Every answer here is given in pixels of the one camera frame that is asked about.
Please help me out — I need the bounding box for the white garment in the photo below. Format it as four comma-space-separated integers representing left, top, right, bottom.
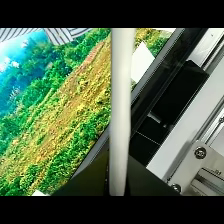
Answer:
108, 28, 138, 197

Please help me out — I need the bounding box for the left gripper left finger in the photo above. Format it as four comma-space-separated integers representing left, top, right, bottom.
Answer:
53, 153, 111, 197

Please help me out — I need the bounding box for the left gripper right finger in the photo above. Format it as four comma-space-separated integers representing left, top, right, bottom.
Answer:
125, 155, 181, 197

